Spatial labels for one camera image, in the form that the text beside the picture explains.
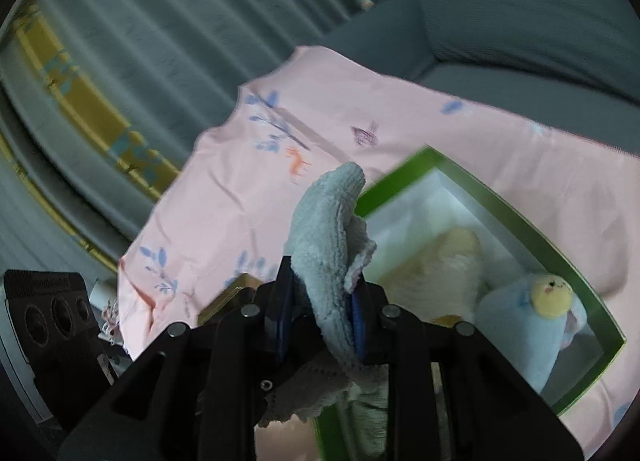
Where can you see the blue plush toy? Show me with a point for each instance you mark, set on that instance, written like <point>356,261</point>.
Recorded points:
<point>510,331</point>

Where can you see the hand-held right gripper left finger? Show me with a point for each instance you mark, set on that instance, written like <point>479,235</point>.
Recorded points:
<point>284,311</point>

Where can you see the cream plush toy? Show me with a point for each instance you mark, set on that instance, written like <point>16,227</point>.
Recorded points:
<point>440,271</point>

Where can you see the green cardboard box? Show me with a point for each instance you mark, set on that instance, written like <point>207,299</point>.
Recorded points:
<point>415,221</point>

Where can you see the grey sofa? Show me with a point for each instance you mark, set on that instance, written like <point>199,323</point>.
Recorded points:
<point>525,1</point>

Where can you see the grey towel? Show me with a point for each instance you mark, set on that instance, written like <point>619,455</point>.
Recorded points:
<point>325,241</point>

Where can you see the grey curtain with yellow band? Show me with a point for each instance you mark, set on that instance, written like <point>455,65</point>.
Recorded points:
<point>150,41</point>

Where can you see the white lace cloth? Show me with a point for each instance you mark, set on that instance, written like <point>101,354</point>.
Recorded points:
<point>111,321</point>

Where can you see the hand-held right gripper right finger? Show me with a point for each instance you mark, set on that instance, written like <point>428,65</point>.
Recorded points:
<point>359,326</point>

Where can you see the pink printed cloth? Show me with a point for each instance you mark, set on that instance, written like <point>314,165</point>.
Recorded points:
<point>450,141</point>

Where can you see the gold tin box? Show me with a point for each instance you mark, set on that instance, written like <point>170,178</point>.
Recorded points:
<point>232,293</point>

